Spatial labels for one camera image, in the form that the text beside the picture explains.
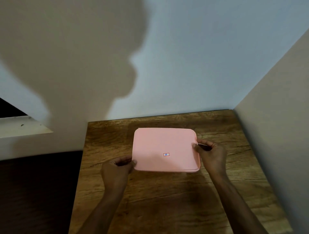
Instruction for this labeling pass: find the person's left forearm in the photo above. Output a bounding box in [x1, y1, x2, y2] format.
[75, 186, 126, 234]

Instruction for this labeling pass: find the person's left hand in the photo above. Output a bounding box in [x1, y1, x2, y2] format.
[101, 155, 137, 191]

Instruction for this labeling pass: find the person's right forearm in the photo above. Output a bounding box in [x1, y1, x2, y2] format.
[208, 174, 268, 234]

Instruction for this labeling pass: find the white window sill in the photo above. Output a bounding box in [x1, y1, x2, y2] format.
[0, 116, 53, 139]

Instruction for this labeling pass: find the person's right hand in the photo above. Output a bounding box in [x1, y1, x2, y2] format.
[192, 138, 228, 178]

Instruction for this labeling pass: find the pink plastic container lid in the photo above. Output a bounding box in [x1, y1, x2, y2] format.
[132, 127, 201, 173]

